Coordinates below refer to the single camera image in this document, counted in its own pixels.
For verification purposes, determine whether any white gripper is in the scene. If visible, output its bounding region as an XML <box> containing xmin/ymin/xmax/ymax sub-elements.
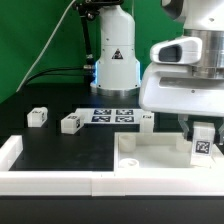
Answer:
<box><xmin>139</xmin><ymin>36</ymin><xmax>224</xmax><ymax>144</ymax></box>

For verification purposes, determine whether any white square tabletop part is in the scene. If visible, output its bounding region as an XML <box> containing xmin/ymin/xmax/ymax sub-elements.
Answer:
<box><xmin>114</xmin><ymin>131</ymin><xmax>224</xmax><ymax>174</ymax></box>

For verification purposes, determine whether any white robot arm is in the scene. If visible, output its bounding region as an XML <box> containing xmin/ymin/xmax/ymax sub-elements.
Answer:
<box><xmin>91</xmin><ymin>0</ymin><xmax>224</xmax><ymax>144</ymax></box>

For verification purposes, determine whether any white sheet with tags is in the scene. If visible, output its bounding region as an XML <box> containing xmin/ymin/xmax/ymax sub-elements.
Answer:
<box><xmin>75</xmin><ymin>108</ymin><xmax>154</xmax><ymax>124</ymax></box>

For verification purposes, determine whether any white U-shaped obstacle fence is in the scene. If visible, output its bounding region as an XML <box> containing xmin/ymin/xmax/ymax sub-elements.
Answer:
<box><xmin>0</xmin><ymin>135</ymin><xmax>224</xmax><ymax>196</ymax></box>

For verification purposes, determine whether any black cable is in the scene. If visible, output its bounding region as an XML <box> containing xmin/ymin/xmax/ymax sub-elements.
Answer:
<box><xmin>24</xmin><ymin>67</ymin><xmax>91</xmax><ymax>86</ymax></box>

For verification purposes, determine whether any white cable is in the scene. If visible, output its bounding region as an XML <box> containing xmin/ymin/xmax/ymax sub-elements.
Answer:
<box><xmin>15</xmin><ymin>0</ymin><xmax>78</xmax><ymax>93</ymax></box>

